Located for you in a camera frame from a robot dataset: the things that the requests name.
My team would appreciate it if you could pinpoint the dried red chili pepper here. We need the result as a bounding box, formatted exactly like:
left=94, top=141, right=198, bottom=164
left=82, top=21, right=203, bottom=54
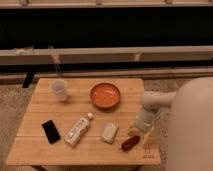
left=119, top=136, right=141, bottom=152

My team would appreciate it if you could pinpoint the black smartphone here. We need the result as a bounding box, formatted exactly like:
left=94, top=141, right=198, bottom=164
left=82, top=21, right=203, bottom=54
left=42, top=120, right=60, bottom=144

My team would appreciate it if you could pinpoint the orange bowl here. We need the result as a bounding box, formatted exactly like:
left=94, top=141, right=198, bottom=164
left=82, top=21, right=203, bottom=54
left=90, top=82, right=121, bottom=109

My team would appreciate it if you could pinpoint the wooden table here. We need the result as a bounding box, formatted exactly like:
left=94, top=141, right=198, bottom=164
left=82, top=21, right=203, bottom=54
left=7, top=78, right=161, bottom=165

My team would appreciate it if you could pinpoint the white plastic bottle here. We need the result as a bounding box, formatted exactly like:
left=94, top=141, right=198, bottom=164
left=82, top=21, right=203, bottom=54
left=64, top=113, right=93, bottom=147

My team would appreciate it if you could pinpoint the grey metal rail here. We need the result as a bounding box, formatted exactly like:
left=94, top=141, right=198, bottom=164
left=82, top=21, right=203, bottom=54
left=0, top=45, right=213, bottom=66

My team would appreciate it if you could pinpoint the clear plastic cup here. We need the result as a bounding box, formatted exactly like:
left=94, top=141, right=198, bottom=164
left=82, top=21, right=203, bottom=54
left=50, top=79, right=68, bottom=102

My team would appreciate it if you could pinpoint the white sponge packet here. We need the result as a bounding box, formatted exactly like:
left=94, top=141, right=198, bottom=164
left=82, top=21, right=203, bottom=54
left=101, top=123, right=119, bottom=144

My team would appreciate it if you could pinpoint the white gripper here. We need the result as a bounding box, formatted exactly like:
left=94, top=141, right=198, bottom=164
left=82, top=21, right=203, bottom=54
left=128, top=108, right=161, bottom=148

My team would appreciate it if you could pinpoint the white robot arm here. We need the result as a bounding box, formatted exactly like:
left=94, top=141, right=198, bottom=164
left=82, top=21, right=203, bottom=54
left=128, top=77, right=213, bottom=171

